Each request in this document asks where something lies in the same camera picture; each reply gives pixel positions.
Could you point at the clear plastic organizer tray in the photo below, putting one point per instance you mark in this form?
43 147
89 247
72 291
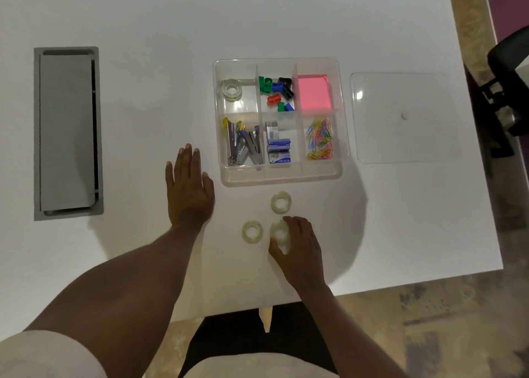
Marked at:
281 175

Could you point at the beige table leg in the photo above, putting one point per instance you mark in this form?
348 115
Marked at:
266 318

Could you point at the pile of coloured pencil sharpeners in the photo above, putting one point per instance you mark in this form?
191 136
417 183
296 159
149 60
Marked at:
285 87

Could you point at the person's black trousers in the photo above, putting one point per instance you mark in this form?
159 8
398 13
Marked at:
235 332

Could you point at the blue staple box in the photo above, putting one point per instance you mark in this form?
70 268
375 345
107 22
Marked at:
279 145
280 158

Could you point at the person's right hand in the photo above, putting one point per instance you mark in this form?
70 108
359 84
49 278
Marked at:
301 258

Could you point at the clear tape roll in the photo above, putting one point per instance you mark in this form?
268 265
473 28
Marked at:
224 90
277 231
244 232
274 203

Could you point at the clear plastic lid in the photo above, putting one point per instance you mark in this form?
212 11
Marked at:
405 138

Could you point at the person's left thumb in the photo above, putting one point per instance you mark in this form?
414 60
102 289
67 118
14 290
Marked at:
208 184

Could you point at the person's right thumb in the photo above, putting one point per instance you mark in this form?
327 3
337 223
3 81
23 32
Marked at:
277 250

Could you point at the white staple box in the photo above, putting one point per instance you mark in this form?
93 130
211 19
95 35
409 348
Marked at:
272 130

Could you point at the black office chair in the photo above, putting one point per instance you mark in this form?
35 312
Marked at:
506 84

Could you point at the person's left little finger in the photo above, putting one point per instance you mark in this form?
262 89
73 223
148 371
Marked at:
169 174

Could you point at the person's left hand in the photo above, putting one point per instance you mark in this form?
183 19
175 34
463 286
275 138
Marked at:
189 198

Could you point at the person's right forearm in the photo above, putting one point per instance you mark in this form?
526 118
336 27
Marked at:
343 332

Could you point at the pink sticky note pad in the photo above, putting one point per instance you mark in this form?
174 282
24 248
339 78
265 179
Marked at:
314 93

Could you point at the person's left middle finger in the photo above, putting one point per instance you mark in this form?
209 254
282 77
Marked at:
189 158

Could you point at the pile of coloured paper clips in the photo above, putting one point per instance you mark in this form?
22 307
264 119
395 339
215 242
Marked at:
319 140

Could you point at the person's white shirt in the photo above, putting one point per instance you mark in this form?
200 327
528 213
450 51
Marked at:
45 357

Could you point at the person's left forearm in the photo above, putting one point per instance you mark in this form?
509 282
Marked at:
124 295

